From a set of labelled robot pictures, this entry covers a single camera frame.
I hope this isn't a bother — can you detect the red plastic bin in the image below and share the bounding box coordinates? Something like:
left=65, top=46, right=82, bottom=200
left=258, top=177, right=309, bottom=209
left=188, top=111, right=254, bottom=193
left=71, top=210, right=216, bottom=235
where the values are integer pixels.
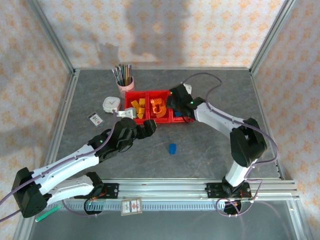
left=124, top=91, right=150, bottom=126
left=146, top=90, right=173, bottom=125
left=168, top=89, right=195, bottom=124

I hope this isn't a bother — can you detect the small card in clear sleeve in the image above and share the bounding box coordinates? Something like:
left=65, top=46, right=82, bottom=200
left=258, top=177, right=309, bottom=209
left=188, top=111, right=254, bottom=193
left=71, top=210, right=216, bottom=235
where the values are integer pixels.
left=87, top=112, right=104, bottom=126

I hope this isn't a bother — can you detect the white alarm clock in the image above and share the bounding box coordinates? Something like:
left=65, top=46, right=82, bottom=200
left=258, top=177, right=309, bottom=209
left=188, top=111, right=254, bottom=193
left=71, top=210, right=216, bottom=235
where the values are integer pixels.
left=102, top=96, right=123, bottom=115

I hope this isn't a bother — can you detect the pink pencil cup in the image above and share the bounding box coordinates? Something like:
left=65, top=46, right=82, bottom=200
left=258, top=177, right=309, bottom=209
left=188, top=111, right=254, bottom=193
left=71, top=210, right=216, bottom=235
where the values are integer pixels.
left=116, top=76, right=136, bottom=95

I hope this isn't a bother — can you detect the red printed label card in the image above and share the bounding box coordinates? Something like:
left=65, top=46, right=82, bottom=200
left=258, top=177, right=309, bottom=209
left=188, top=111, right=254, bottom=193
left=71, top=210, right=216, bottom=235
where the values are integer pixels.
left=120, top=197, right=143, bottom=216

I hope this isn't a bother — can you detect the green marker pen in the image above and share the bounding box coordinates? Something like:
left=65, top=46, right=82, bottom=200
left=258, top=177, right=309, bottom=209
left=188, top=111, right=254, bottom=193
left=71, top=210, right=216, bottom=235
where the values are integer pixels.
left=34, top=205, right=63, bottom=223

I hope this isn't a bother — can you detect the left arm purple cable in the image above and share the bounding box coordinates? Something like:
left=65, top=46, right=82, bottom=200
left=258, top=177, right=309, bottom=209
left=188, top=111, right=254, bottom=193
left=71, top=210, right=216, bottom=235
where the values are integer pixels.
left=0, top=109, right=121, bottom=221

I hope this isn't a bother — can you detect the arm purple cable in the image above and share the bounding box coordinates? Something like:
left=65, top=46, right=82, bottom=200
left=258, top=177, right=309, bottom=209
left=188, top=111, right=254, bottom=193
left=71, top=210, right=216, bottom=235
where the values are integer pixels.
left=0, top=109, right=121, bottom=221
left=181, top=72, right=280, bottom=217

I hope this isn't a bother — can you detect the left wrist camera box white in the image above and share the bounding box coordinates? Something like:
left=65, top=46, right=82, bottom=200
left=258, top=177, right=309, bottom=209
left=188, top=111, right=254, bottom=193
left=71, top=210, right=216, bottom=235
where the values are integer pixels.
left=116, top=107, right=138, bottom=120

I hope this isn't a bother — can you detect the thin aluminium rail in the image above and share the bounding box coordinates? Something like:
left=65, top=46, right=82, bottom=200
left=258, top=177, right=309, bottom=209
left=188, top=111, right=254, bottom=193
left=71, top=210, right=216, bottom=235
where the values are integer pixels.
left=72, top=66, right=253, bottom=71

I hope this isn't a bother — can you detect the aluminium frame rail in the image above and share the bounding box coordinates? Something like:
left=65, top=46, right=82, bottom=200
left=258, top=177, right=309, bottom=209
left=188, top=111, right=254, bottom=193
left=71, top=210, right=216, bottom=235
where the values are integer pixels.
left=26, top=177, right=301, bottom=202

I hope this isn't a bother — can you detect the aluminium side rail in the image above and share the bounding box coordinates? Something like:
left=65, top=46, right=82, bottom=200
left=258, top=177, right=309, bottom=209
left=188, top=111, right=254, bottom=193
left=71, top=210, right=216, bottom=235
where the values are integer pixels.
left=39, top=69, right=81, bottom=181
left=248, top=69, right=293, bottom=181

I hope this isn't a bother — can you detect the red yellow wire bundle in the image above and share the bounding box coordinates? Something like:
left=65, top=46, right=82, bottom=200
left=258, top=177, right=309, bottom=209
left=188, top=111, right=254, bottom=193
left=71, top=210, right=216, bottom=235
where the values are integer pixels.
left=234, top=188, right=253, bottom=201
left=89, top=191, right=108, bottom=201

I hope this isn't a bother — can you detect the grey slotted cable duct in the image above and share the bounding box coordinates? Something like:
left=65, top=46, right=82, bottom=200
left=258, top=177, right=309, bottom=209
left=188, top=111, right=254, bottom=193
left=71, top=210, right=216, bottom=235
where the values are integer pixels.
left=37, top=201, right=251, bottom=211

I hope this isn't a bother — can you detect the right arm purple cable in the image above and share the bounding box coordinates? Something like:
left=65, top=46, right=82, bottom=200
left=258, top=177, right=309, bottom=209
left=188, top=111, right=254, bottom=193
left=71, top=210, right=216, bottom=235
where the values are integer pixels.
left=181, top=72, right=280, bottom=217

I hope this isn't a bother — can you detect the aluminium frame post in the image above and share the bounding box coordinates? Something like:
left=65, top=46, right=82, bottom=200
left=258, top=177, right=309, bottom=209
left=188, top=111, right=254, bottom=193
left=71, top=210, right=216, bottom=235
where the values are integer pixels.
left=26, top=0, right=77, bottom=76
left=248, top=0, right=297, bottom=76

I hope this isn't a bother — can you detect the aluminium frame leg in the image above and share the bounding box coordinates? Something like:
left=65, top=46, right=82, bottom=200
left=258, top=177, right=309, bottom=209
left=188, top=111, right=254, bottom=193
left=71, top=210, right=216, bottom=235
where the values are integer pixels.
left=286, top=197, right=311, bottom=240
left=12, top=214, right=38, bottom=240

